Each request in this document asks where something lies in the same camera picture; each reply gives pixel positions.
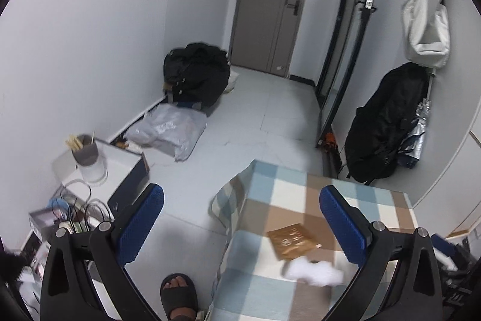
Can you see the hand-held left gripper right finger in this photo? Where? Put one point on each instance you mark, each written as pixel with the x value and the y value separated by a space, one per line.
pixel 344 227

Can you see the small grey pink box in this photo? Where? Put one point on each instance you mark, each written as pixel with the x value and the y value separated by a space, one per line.
pixel 43 221

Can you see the black slipper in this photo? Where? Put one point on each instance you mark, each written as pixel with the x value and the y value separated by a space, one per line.
pixel 178 300

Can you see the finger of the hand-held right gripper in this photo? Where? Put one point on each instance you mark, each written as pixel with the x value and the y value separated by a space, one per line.
pixel 443 242

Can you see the white wardrobe wood trim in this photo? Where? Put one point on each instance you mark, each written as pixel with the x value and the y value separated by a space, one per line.
pixel 451 193

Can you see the person's foot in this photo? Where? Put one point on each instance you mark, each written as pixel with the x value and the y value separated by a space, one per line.
pixel 179 296

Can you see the wooden chopsticks bundle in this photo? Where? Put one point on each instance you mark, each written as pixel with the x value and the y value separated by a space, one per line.
pixel 74 142

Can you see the grey room door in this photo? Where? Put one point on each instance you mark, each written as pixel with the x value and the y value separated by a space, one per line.
pixel 270 5

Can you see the black fuzzy object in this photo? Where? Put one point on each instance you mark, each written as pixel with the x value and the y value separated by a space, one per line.
pixel 11 266

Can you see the plaid blanket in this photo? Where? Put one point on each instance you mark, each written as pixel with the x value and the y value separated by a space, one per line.
pixel 270 193

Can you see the glass door lock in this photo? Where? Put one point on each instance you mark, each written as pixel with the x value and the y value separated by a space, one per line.
pixel 367 4

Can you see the brown cardboard packet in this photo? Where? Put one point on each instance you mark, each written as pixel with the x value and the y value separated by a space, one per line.
pixel 295 241

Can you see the dark box white lid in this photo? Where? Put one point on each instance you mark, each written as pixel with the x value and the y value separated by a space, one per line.
pixel 127 182

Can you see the black framed glass door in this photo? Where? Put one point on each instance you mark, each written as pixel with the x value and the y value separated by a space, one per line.
pixel 345 42

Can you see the silver folding umbrella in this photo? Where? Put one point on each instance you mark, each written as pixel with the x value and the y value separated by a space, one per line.
pixel 415 140

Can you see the white cloth bag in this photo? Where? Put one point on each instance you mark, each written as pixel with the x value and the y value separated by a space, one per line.
pixel 233 82

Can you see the small orange object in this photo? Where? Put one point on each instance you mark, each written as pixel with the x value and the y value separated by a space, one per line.
pixel 330 140

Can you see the grey chopstick holder cup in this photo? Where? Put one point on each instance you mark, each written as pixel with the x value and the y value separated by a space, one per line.
pixel 85 153

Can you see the grey plastic mailer bag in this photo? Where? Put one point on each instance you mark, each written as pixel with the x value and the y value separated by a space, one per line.
pixel 169 129

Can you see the black backpack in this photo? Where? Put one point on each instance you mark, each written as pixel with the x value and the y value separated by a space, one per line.
pixel 197 74

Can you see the roll of tape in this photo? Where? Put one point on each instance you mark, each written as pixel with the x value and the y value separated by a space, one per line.
pixel 65 225

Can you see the white hanging shoulder bag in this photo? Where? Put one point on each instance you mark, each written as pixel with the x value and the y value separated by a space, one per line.
pixel 426 27

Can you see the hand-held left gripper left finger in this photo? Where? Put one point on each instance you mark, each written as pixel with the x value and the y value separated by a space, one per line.
pixel 141 223

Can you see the black hanging jacket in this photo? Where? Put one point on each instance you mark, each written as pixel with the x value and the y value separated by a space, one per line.
pixel 383 125

